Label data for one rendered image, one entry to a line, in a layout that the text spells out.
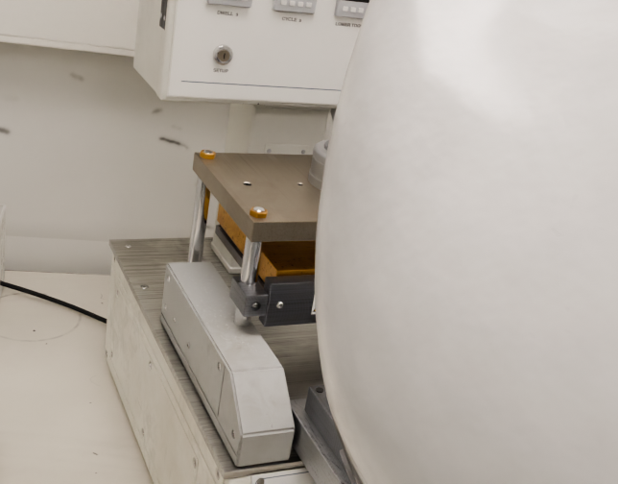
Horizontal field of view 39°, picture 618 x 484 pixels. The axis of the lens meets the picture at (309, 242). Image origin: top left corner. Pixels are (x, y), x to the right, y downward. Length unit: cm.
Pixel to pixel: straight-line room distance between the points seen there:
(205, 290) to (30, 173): 58
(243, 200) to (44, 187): 64
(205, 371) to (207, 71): 32
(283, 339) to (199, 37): 33
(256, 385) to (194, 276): 19
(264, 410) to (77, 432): 38
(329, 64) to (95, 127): 49
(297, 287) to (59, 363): 49
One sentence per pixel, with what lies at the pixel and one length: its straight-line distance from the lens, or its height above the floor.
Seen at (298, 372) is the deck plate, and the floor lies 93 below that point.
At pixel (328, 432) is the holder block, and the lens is 72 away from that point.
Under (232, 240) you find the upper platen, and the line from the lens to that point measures 90.
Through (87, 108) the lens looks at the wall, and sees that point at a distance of 135.
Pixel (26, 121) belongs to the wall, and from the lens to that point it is 136.
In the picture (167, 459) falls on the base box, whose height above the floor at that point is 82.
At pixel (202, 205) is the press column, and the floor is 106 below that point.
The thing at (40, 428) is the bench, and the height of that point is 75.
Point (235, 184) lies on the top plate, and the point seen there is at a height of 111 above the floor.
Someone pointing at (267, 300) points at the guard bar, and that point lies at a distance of 78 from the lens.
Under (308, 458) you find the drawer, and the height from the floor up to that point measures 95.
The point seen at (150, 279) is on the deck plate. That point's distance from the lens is 103.
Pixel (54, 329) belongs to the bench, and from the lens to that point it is 127.
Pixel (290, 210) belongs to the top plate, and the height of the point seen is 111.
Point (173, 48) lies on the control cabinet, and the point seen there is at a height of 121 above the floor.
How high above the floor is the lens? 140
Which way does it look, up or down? 23 degrees down
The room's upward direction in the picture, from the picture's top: 10 degrees clockwise
